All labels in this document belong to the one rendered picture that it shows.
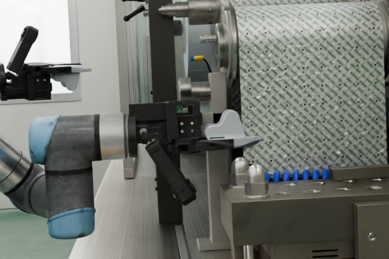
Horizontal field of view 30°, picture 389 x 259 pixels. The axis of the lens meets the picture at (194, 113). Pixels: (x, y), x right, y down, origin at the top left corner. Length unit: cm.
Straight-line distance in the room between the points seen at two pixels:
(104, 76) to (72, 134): 560
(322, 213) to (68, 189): 39
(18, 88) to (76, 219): 63
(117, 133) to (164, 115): 8
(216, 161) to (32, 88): 60
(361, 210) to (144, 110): 37
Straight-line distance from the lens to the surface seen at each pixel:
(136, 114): 114
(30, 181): 125
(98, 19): 675
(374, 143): 122
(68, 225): 115
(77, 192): 114
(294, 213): 100
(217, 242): 127
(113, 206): 175
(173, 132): 113
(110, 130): 113
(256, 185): 100
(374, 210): 100
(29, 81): 170
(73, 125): 114
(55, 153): 114
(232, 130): 115
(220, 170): 125
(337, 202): 101
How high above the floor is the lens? 120
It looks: 3 degrees down
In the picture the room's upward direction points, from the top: 3 degrees counter-clockwise
